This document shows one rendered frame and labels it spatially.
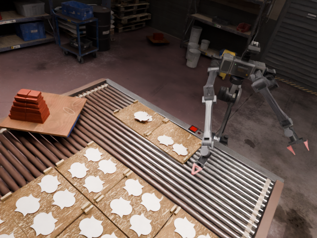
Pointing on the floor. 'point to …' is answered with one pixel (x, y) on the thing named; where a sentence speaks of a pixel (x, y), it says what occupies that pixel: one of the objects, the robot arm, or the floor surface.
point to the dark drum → (90, 27)
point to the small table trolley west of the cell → (78, 38)
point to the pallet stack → (129, 13)
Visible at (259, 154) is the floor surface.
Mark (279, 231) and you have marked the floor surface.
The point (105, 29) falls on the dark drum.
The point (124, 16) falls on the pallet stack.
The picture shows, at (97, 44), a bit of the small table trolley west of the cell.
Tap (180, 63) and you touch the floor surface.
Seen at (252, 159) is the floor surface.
